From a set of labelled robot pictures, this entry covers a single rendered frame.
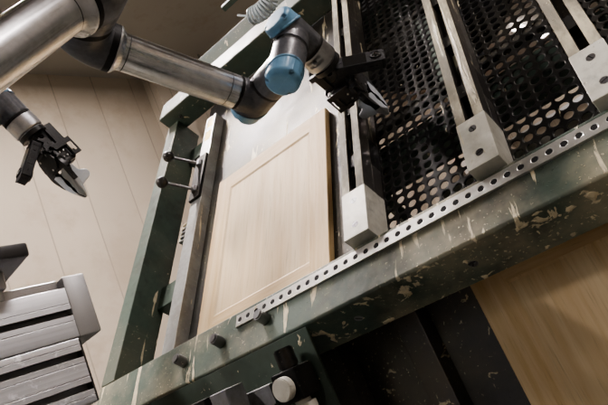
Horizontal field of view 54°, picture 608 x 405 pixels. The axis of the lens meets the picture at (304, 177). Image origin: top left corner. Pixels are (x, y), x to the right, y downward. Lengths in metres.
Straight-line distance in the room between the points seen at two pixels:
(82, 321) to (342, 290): 0.49
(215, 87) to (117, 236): 4.02
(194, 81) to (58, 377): 0.63
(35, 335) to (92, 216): 4.33
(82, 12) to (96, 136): 4.61
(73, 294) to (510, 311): 0.83
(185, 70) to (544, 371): 0.92
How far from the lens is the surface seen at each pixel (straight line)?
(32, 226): 4.99
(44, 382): 0.88
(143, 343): 1.85
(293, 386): 1.17
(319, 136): 1.60
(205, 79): 1.25
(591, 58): 1.12
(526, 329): 1.30
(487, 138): 1.12
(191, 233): 1.80
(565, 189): 1.00
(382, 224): 1.23
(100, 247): 5.11
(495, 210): 1.05
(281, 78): 1.20
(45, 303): 0.91
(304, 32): 1.29
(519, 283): 1.29
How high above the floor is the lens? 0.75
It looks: 16 degrees up
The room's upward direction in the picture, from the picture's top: 25 degrees counter-clockwise
